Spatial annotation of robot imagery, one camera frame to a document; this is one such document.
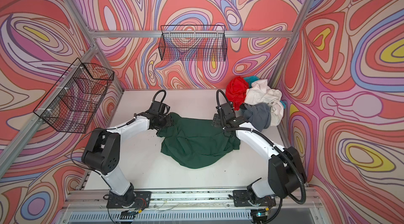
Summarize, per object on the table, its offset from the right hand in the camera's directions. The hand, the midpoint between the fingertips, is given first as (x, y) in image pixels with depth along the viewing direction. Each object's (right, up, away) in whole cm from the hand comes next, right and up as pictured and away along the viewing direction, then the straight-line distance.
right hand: (222, 124), depth 87 cm
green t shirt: (-17, -12, +4) cm, 21 cm away
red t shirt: (+11, +20, +14) cm, 27 cm away
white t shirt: (+26, +19, +11) cm, 34 cm away
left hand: (-30, +1, +8) cm, 31 cm away
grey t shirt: (+22, +5, +2) cm, 22 cm away
